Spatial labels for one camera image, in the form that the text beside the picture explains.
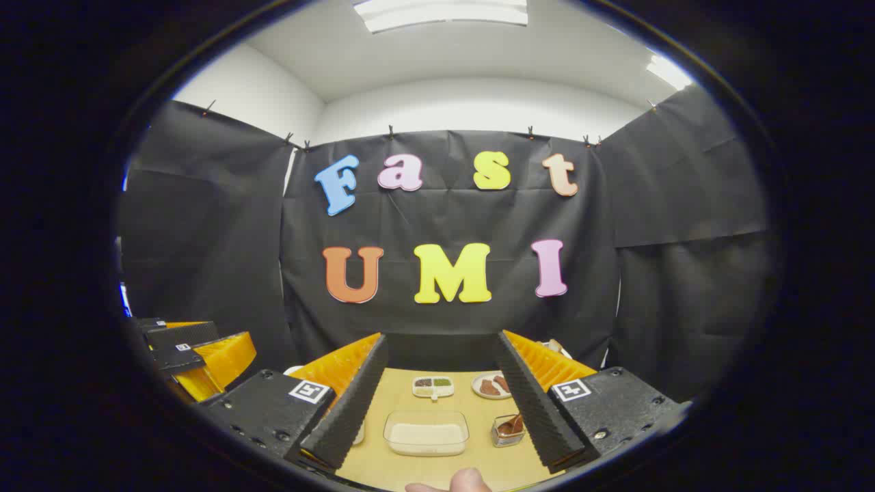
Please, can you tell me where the white divided grain dish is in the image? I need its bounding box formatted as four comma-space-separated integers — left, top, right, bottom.
412, 376, 455, 400

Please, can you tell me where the round white plate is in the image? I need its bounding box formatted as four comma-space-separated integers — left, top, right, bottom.
471, 371, 512, 400

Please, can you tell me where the white rice cooker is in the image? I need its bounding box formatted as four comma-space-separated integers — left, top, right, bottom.
284, 364, 366, 446

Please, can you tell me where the clear container of rice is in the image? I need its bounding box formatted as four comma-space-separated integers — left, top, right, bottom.
383, 410, 470, 457

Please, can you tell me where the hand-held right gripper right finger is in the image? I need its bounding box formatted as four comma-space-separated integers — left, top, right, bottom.
494, 330, 684, 474

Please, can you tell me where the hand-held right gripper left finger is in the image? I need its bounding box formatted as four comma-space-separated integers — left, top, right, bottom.
198, 333, 389, 472

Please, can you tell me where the black backdrop cloth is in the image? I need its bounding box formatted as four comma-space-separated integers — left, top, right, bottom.
116, 85, 770, 404

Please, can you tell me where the ceiling light panel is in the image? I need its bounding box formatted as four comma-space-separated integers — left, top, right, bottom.
646, 55, 695, 91

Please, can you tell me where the row of black cloth clips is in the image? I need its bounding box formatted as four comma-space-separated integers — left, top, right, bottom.
202, 99, 657, 148

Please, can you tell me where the metal wire chopstick holder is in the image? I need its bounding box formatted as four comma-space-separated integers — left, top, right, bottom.
491, 414, 527, 448

